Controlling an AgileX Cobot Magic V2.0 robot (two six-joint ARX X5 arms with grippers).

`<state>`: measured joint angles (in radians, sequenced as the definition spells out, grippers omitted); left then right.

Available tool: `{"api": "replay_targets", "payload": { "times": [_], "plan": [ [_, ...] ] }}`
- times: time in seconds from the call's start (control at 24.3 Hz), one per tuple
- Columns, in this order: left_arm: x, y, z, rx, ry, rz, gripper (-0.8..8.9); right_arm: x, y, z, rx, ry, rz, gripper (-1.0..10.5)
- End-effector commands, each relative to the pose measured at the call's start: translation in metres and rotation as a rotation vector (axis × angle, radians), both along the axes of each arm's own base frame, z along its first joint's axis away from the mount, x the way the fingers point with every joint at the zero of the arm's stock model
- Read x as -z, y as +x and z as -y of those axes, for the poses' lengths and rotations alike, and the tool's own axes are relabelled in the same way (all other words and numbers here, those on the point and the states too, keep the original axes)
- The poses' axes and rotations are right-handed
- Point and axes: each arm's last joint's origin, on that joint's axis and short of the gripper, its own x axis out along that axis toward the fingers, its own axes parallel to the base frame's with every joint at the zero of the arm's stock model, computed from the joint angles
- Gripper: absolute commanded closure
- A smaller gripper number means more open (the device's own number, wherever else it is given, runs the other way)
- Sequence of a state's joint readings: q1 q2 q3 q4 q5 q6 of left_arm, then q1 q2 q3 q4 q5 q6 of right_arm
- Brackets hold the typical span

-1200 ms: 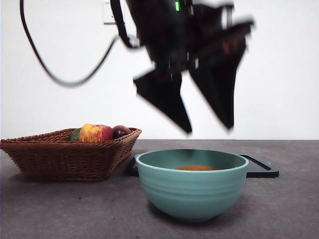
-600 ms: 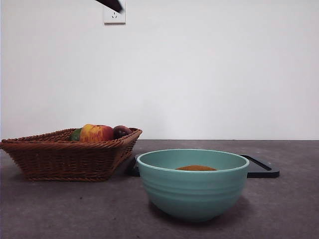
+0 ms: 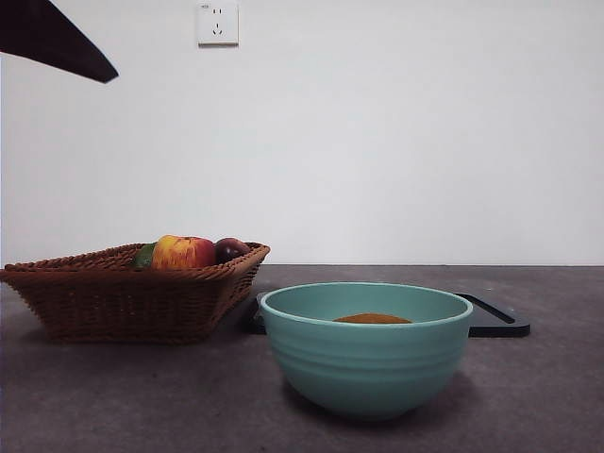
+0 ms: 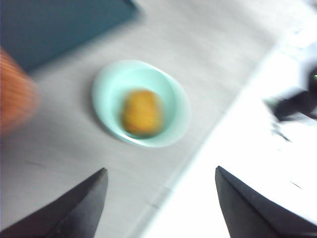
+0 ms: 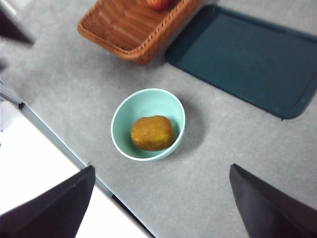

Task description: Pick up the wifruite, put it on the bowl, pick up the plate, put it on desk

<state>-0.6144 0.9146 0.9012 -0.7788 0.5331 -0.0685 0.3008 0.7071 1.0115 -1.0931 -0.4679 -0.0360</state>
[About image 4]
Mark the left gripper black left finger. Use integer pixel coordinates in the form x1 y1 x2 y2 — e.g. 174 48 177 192
0 168 109 238

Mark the brown wicker basket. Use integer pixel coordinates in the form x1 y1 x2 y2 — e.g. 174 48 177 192
0 47 41 133

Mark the teal ribbed bowl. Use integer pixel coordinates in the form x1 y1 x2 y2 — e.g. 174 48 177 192
91 59 192 149

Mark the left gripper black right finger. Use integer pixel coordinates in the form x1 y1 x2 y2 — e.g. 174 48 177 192
214 165 317 238

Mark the dark rectangular tray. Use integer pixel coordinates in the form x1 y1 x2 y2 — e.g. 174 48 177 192
0 0 139 73

